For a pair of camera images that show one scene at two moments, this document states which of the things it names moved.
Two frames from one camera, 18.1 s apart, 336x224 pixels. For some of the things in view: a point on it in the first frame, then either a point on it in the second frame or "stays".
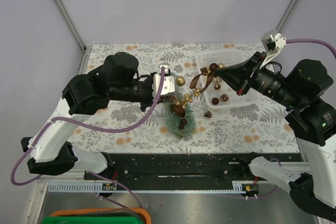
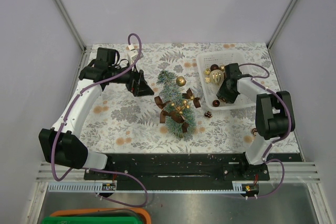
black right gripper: (238, 75) → (221, 92)
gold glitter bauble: (180, 81) stays
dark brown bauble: (213, 66) stays
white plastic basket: (219, 94) stays
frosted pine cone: (208, 114) stays
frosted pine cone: (217, 86) → (254, 131)
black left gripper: (150, 102) → (137, 84)
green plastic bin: (92, 220) stays
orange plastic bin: (104, 212) stays
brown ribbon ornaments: (177, 106) → (174, 115)
